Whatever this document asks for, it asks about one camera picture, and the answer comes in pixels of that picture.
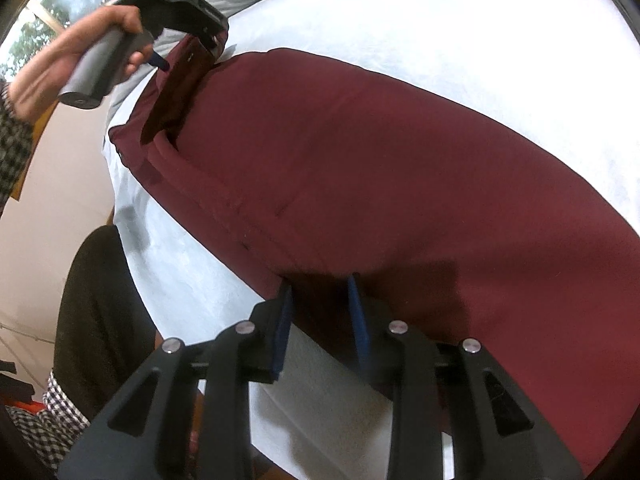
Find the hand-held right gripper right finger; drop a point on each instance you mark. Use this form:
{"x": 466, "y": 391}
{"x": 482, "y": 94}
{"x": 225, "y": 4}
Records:
{"x": 357, "y": 320}

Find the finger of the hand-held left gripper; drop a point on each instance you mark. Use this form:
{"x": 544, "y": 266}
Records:
{"x": 206, "y": 50}
{"x": 159, "y": 61}

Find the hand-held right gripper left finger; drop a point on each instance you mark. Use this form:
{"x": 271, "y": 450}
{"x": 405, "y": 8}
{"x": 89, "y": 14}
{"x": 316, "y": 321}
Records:
{"x": 282, "y": 332}

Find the maroon pants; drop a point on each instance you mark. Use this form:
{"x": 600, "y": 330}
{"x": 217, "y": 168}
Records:
{"x": 350, "y": 160}

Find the person's left forearm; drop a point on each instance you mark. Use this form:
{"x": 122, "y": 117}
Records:
{"x": 12, "y": 150}

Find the person's left hand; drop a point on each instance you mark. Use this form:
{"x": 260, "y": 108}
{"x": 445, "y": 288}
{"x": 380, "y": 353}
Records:
{"x": 55, "y": 60}

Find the person's black-clad leg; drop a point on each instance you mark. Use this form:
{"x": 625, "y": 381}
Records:
{"x": 100, "y": 310}

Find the checkered shirt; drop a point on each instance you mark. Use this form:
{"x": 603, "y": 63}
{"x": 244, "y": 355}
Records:
{"x": 55, "y": 420}

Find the white bed sheet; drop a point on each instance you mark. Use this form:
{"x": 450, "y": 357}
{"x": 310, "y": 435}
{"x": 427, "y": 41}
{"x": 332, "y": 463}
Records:
{"x": 450, "y": 25}

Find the dark and red cloth pile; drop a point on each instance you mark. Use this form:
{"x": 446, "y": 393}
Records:
{"x": 17, "y": 390}

